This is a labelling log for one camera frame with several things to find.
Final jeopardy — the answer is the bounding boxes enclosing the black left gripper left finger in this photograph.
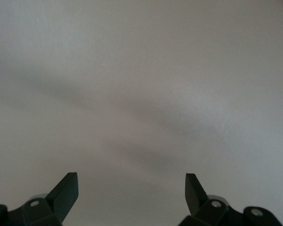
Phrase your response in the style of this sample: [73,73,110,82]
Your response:
[0,172,79,226]

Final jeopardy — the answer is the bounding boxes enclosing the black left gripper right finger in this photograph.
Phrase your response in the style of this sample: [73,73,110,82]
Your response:
[176,173,283,226]

